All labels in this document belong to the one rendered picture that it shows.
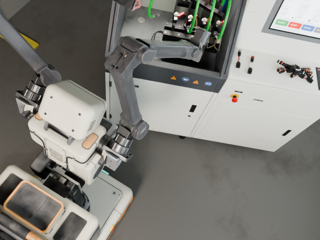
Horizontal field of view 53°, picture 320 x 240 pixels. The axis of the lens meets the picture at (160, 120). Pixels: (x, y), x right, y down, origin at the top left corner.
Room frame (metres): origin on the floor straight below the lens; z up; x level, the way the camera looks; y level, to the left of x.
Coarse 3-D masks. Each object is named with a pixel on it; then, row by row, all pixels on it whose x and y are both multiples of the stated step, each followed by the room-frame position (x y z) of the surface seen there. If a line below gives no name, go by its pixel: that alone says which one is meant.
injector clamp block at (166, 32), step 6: (168, 24) 1.34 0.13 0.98; (180, 24) 1.37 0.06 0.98; (168, 30) 1.30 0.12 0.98; (174, 30) 1.33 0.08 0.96; (180, 30) 1.34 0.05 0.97; (192, 30) 1.35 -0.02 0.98; (162, 36) 1.28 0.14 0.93; (168, 36) 1.26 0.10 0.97; (174, 36) 1.27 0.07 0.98; (180, 36) 1.28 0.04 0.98; (186, 36) 1.30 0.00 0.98; (192, 36) 1.31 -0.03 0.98; (210, 36) 1.36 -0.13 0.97; (210, 42) 1.31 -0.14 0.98; (210, 48) 1.30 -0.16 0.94
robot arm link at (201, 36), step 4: (200, 28) 0.97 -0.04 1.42; (196, 32) 0.95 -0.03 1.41; (200, 32) 0.95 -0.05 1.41; (204, 32) 0.95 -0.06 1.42; (208, 32) 0.97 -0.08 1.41; (196, 36) 0.94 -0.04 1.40; (200, 36) 0.94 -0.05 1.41; (204, 36) 0.95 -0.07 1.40; (208, 36) 0.96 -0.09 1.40; (192, 40) 0.93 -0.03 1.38; (196, 40) 0.92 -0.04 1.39; (200, 40) 0.93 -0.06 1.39; (204, 40) 0.94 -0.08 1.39; (196, 44) 0.91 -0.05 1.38; (200, 44) 0.92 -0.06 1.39; (204, 44) 0.94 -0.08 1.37; (196, 52) 0.86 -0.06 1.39; (192, 56) 0.85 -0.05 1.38; (196, 56) 0.86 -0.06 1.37
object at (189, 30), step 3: (198, 0) 1.23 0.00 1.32; (198, 3) 1.22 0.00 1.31; (198, 6) 1.22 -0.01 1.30; (195, 9) 1.21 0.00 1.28; (195, 12) 1.20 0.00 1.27; (195, 15) 1.19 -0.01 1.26; (195, 18) 1.19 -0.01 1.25; (192, 21) 1.18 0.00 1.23; (192, 24) 1.17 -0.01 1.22; (189, 27) 1.28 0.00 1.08; (192, 27) 1.17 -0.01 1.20; (189, 30) 1.18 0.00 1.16; (189, 33) 1.19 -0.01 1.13
